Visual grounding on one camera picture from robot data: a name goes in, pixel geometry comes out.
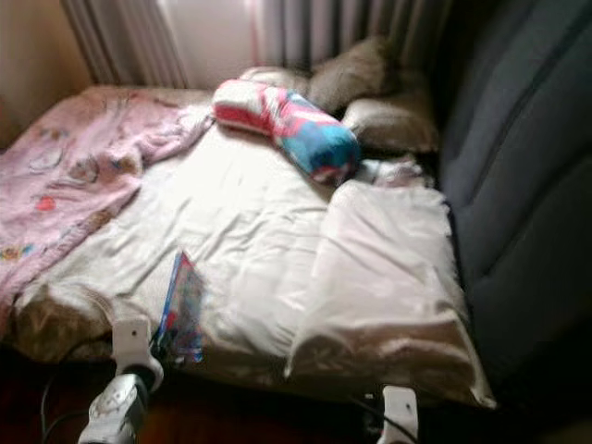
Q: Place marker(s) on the beige sheeted bed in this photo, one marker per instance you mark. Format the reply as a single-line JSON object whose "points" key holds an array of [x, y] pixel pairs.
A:
{"points": [[240, 213]]}

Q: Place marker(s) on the large cream pillow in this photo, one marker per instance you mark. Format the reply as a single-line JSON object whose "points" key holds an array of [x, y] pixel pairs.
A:
{"points": [[379, 277]]}

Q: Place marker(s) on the beige propped pillow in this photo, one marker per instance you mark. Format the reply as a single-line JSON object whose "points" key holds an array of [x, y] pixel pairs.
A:
{"points": [[351, 77]]}

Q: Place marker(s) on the pink cartoon print blanket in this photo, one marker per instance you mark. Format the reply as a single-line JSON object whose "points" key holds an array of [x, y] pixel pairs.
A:
{"points": [[65, 185]]}

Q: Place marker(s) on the colourful picture book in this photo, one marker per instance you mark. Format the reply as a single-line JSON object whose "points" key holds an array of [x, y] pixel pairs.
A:
{"points": [[180, 310]]}

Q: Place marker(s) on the dark grey sofa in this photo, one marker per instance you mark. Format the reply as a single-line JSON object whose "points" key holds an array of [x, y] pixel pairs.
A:
{"points": [[518, 166]]}

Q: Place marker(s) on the grey striped curtain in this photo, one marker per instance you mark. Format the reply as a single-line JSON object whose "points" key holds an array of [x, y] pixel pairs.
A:
{"points": [[342, 32], [120, 42]]}

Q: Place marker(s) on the white crumpled cloth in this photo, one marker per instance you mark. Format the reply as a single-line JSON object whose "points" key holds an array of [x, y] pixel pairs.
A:
{"points": [[398, 172]]}

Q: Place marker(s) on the beige patterned pillow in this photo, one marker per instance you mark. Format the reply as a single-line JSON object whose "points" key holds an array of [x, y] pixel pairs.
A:
{"points": [[277, 78]]}

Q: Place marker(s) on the colourful striped bolster pillow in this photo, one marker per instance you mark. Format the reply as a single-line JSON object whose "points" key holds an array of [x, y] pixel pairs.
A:
{"points": [[296, 129]]}

